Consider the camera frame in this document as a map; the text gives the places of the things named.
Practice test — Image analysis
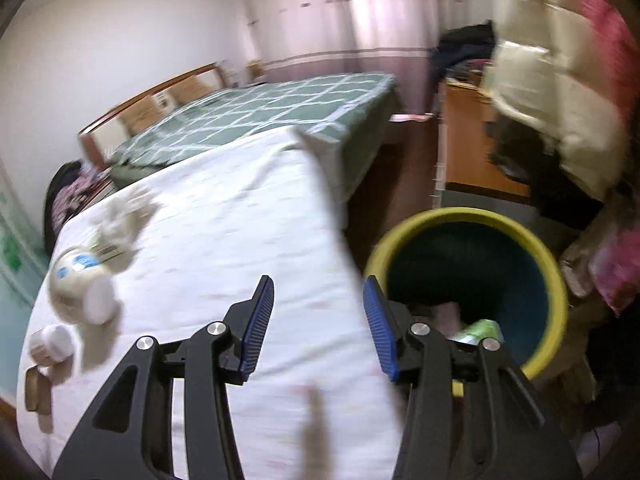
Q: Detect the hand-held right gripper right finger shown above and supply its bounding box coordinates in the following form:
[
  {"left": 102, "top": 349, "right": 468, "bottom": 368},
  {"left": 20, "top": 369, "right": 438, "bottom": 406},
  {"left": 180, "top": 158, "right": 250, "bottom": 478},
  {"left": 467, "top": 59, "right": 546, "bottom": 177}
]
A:
[{"left": 362, "top": 275, "right": 583, "bottom": 480}]

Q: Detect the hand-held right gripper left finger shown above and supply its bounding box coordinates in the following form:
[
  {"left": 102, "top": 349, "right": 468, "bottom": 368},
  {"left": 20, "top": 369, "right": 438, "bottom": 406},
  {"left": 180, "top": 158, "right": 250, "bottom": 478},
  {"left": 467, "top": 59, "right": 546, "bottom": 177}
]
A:
[{"left": 52, "top": 275, "right": 276, "bottom": 480}]

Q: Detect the pink carton box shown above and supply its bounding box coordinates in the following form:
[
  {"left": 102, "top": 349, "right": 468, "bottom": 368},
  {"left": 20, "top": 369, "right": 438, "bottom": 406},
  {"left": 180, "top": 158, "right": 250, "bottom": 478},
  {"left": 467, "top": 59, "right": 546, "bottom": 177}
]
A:
[{"left": 432, "top": 302, "right": 463, "bottom": 336}]

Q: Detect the yellow rimmed trash bin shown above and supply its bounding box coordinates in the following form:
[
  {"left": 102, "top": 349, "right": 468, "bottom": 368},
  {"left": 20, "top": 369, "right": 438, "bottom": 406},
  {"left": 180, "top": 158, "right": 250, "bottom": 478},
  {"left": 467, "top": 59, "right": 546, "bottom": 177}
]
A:
[{"left": 363, "top": 207, "right": 569, "bottom": 397}]

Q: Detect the white spotted tablecloth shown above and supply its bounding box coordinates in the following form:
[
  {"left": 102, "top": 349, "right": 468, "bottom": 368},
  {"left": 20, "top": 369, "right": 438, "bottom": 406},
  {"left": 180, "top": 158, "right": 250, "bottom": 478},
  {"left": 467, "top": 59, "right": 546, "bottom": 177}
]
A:
[{"left": 17, "top": 127, "right": 416, "bottom": 480}]

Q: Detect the crumpled white tissue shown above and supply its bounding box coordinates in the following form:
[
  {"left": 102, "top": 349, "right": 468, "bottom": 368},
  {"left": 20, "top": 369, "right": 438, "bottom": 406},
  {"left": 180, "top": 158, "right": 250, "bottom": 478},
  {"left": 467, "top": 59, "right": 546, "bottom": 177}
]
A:
[{"left": 90, "top": 190, "right": 156, "bottom": 256}]

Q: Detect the white instant noodle bowl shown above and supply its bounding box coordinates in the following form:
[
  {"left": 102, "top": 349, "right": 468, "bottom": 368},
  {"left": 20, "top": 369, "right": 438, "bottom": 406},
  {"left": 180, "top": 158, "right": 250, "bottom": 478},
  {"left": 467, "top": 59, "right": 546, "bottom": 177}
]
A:
[{"left": 47, "top": 246, "right": 123, "bottom": 325}]

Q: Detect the white labelled plastic bottle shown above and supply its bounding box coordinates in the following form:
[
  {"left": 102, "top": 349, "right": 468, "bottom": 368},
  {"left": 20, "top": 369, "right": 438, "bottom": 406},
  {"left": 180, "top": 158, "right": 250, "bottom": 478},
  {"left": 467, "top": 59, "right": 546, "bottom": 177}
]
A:
[{"left": 27, "top": 324, "right": 76, "bottom": 367}]

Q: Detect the wooden desk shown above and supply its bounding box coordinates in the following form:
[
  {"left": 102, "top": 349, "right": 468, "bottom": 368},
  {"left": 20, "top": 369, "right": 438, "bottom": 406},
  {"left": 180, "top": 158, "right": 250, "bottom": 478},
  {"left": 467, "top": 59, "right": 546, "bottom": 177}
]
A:
[{"left": 435, "top": 80, "right": 536, "bottom": 206}]

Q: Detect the green checked quilt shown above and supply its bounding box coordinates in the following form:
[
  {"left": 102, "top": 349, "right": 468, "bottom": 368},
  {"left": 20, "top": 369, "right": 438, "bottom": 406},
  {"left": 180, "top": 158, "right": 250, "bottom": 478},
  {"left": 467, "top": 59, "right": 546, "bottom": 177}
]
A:
[{"left": 109, "top": 72, "right": 398, "bottom": 183}]

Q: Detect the black hanging garment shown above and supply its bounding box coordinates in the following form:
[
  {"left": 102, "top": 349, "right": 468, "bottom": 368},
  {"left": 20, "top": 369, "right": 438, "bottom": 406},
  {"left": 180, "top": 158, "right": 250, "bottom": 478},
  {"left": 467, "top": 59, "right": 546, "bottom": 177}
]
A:
[{"left": 487, "top": 120, "right": 608, "bottom": 231}]

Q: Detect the brown plastic tray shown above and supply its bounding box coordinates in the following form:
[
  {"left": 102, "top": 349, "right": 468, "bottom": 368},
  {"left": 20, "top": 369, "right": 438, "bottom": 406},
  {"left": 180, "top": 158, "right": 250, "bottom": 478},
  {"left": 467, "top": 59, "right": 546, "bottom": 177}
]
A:
[{"left": 22, "top": 365, "right": 53, "bottom": 416}]

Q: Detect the pink floral bag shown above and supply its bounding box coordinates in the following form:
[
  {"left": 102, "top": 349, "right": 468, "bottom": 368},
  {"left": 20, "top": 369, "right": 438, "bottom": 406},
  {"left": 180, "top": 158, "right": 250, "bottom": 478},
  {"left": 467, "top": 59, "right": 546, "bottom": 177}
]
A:
[{"left": 595, "top": 230, "right": 640, "bottom": 316}]

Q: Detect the wooden bed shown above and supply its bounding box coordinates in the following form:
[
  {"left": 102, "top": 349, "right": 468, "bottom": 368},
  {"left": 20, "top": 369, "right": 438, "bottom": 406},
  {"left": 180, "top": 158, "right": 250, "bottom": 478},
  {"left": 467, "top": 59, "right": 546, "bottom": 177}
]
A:
[{"left": 77, "top": 62, "right": 401, "bottom": 201}]

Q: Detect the cream down jacket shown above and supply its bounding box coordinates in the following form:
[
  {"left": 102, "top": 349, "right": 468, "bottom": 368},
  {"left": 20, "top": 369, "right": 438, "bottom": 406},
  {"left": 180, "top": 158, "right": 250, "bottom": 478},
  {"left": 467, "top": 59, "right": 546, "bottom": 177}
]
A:
[{"left": 487, "top": 0, "right": 631, "bottom": 201}]

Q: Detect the dark clothes heap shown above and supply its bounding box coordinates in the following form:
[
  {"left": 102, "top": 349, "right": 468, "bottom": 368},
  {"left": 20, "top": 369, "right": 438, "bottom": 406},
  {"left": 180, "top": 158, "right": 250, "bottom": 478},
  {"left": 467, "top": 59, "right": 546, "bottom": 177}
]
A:
[{"left": 432, "top": 21, "right": 496, "bottom": 83}]

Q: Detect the pink curtain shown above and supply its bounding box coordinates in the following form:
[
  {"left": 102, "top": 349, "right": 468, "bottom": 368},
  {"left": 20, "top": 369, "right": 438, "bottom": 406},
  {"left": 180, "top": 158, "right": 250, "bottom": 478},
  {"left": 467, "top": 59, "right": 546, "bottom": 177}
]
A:
[
  {"left": 350, "top": 0, "right": 496, "bottom": 116},
  {"left": 237, "top": 0, "right": 358, "bottom": 83}
]

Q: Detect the pink jacket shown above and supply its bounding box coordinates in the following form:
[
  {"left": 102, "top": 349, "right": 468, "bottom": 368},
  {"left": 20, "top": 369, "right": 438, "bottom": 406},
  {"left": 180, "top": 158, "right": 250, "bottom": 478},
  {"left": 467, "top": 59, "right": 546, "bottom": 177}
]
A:
[{"left": 560, "top": 0, "right": 640, "bottom": 126}]

